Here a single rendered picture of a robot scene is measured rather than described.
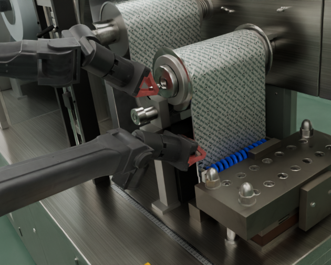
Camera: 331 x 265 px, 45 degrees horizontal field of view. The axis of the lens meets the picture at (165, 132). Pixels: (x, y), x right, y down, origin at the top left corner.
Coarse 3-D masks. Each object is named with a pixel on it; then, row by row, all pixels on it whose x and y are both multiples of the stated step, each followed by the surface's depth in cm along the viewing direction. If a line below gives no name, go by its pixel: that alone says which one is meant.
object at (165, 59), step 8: (264, 48) 97; (160, 56) 89; (168, 56) 87; (160, 64) 90; (168, 64) 87; (176, 64) 85; (176, 72) 86; (184, 80) 85; (184, 88) 86; (176, 96) 89; (184, 96) 87; (176, 104) 90
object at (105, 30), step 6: (90, 24) 102; (96, 24) 101; (102, 24) 101; (108, 24) 102; (114, 24) 103; (96, 30) 101; (102, 30) 101; (108, 30) 102; (114, 30) 102; (102, 36) 101; (108, 36) 102; (114, 36) 103; (102, 42) 102; (108, 42) 103; (114, 42) 105
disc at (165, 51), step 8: (160, 48) 89; (168, 48) 87; (176, 56) 85; (152, 64) 94; (184, 64) 84; (152, 72) 95; (184, 72) 85; (192, 88) 85; (168, 104) 95; (184, 104) 89
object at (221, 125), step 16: (256, 80) 98; (224, 96) 93; (240, 96) 96; (256, 96) 99; (192, 112) 88; (208, 112) 91; (224, 112) 94; (240, 112) 98; (256, 112) 101; (208, 128) 93; (224, 128) 96; (240, 128) 99; (256, 128) 103; (208, 144) 94; (224, 144) 98; (240, 144) 101; (208, 160) 96
